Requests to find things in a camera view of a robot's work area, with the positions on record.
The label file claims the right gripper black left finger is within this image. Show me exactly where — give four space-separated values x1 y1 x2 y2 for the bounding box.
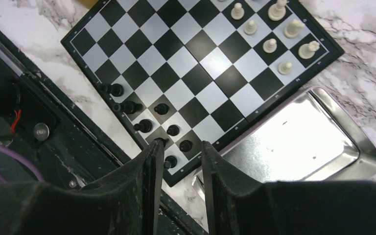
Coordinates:
0 140 164 235

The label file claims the black chess pawn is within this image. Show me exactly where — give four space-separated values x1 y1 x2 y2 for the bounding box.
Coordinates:
154 103 169 115
179 140 193 153

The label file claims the white chess piece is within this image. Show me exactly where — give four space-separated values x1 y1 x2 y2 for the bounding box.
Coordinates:
298 41 320 59
284 19 306 38

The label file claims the silver tin lid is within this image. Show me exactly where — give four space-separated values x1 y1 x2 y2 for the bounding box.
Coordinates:
191 86 376 202

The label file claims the white chess pawn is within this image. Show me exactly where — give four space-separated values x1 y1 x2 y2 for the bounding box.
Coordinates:
262 38 277 53
278 61 293 75

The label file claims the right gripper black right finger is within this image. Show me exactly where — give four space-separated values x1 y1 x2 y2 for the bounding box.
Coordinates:
201 141 376 235

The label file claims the black chess piece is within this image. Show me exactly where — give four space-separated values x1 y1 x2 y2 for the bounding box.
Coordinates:
133 119 153 133
154 137 168 147
164 155 178 169
112 101 142 115
99 83 124 97
166 124 180 136

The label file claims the gold tin box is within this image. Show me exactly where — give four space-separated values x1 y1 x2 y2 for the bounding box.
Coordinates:
77 0 98 9

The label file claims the black white chess board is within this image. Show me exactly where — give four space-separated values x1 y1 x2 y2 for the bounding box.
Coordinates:
61 0 344 186

